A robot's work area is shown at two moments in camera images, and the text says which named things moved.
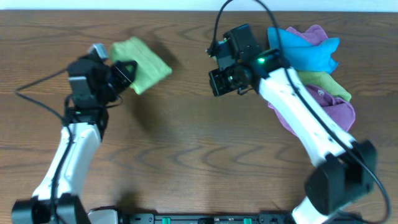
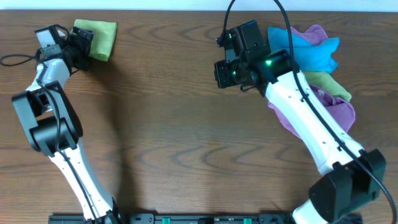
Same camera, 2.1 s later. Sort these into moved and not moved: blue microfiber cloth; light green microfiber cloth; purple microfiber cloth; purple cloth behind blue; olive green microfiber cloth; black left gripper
Moved: light green microfiber cloth; black left gripper
Not moved: purple microfiber cloth; blue microfiber cloth; olive green microfiber cloth; purple cloth behind blue
